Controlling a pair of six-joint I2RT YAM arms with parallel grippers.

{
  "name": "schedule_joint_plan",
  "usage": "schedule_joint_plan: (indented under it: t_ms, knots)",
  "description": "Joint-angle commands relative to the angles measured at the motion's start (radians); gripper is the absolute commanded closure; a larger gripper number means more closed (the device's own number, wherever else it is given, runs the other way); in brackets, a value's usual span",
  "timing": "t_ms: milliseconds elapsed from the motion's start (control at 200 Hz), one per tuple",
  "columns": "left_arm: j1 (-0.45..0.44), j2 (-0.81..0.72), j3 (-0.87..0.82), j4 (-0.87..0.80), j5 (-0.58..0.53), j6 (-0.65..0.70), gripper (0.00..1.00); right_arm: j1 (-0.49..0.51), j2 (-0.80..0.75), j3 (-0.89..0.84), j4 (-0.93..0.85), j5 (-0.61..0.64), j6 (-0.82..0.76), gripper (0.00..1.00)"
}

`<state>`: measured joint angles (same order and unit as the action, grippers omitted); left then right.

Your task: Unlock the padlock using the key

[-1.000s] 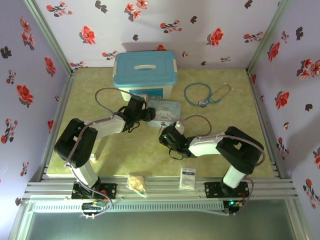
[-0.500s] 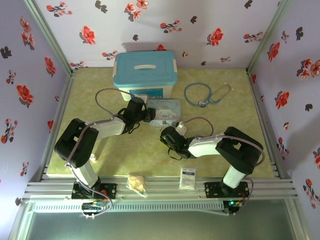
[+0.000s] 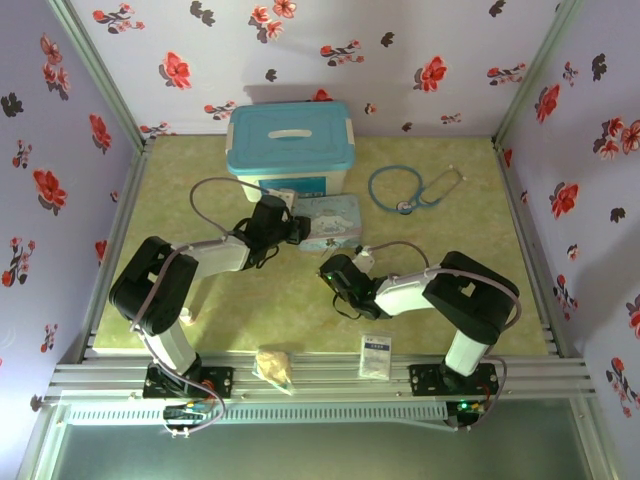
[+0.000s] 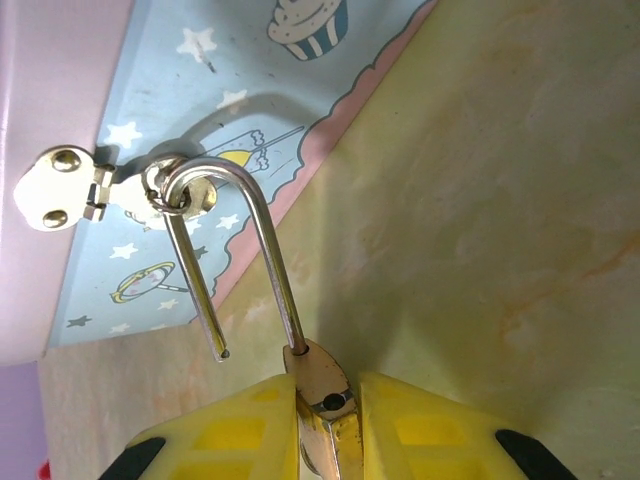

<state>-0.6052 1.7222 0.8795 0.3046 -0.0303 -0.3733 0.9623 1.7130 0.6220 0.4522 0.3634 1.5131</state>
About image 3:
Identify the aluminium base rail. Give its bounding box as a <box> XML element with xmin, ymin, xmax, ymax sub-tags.
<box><xmin>47</xmin><ymin>351</ymin><xmax>597</xmax><ymax>402</ymax></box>

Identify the white slotted cable duct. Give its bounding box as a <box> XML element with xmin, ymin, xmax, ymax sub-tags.
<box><xmin>65</xmin><ymin>402</ymin><xmax>447</xmax><ymax>427</ymax></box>

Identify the blue stethoscope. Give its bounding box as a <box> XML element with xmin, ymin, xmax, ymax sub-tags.
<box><xmin>367</xmin><ymin>164</ymin><xmax>465</xmax><ymax>217</ymax></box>

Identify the bag of cotton balls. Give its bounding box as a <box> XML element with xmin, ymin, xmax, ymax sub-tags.
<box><xmin>252</xmin><ymin>348</ymin><xmax>295</xmax><ymax>397</ymax></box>

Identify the blue lidded storage box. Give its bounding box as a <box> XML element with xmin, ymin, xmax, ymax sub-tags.
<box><xmin>224</xmin><ymin>101</ymin><xmax>358</xmax><ymax>204</ymax></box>

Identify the black left gripper wire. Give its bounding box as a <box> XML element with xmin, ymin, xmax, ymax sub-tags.
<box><xmin>246</xmin><ymin>243</ymin><xmax>282</xmax><ymax>272</ymax></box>

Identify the grey left arm cable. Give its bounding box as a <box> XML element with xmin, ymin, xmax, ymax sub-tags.
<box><xmin>128</xmin><ymin>177</ymin><xmax>281</xmax><ymax>441</ymax></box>

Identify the aluminium frame post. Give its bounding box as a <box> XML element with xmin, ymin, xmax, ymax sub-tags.
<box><xmin>47</xmin><ymin>0</ymin><xmax>157</xmax><ymax>151</ymax></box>
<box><xmin>491</xmin><ymin>0</ymin><xmax>584</xmax><ymax>147</ymax></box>

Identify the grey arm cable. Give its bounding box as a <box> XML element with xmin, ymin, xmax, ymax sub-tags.
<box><xmin>367</xmin><ymin>240</ymin><xmax>522</xmax><ymax>432</ymax></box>
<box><xmin>128</xmin><ymin>177</ymin><xmax>281</xmax><ymax>441</ymax></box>

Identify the small white blue packet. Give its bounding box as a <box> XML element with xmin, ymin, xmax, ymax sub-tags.
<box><xmin>357</xmin><ymin>333</ymin><xmax>393</xmax><ymax>380</ymax></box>

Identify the light blue cartoon tin box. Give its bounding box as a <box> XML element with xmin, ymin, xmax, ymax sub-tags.
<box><xmin>292</xmin><ymin>193</ymin><xmax>363</xmax><ymax>251</ymax></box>

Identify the black gripper wire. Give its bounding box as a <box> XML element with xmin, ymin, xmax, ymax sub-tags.
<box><xmin>246</xmin><ymin>243</ymin><xmax>282</xmax><ymax>272</ymax></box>
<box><xmin>331</xmin><ymin>291</ymin><xmax>365</xmax><ymax>322</ymax></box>

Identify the black right gripper wire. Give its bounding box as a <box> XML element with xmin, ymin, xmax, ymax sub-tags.
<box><xmin>331</xmin><ymin>291</ymin><xmax>365</xmax><ymax>322</ymax></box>

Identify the grey right arm cable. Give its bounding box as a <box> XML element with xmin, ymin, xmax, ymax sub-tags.
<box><xmin>367</xmin><ymin>240</ymin><xmax>522</xmax><ymax>432</ymax></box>

